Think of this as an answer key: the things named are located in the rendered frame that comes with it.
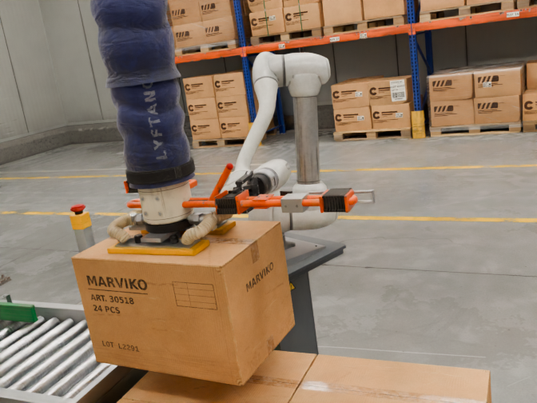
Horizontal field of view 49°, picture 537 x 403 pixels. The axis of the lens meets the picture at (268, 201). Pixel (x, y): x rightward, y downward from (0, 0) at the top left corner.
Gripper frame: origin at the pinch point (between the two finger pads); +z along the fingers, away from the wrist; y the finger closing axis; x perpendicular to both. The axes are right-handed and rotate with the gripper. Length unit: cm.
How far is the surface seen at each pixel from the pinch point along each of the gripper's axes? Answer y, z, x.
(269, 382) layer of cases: 65, 0, -2
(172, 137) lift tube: -22.6, 3.3, 16.8
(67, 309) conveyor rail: 61, -31, 114
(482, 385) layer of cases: 65, -11, -71
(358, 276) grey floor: 121, -210, 26
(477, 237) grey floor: 121, -291, -47
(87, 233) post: 30, -50, 109
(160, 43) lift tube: -51, 3, 15
